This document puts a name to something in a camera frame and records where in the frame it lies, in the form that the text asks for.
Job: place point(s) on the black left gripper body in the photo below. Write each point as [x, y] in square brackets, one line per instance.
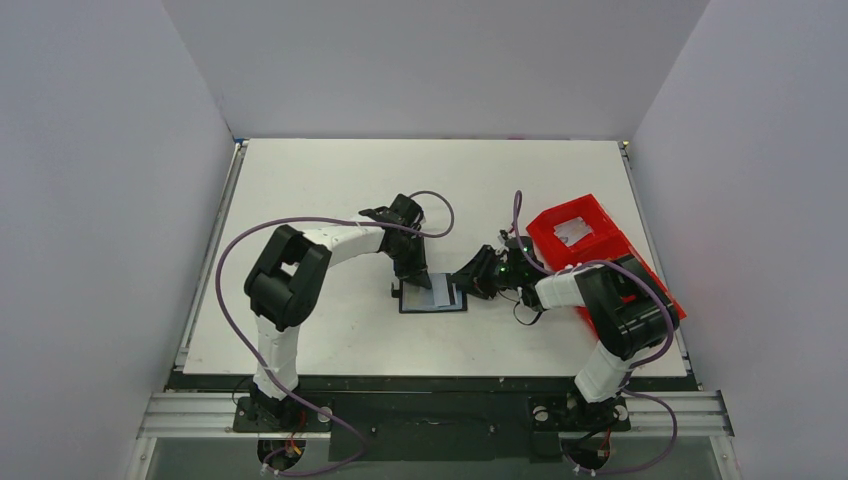
[409, 256]

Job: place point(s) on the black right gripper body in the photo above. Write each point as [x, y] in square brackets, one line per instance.
[494, 273]

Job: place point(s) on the red plastic bin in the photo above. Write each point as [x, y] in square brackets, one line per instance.
[602, 240]

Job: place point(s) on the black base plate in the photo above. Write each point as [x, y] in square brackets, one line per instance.
[425, 418]

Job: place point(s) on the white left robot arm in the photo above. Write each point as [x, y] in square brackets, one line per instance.
[284, 285]

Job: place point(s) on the silver card in bin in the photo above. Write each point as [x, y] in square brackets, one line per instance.
[572, 231]

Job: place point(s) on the white thin card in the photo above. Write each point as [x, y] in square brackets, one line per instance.
[443, 291]

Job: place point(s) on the black leather card holder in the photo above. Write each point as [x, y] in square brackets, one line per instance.
[416, 300]

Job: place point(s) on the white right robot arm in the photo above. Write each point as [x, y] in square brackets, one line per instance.
[634, 320]

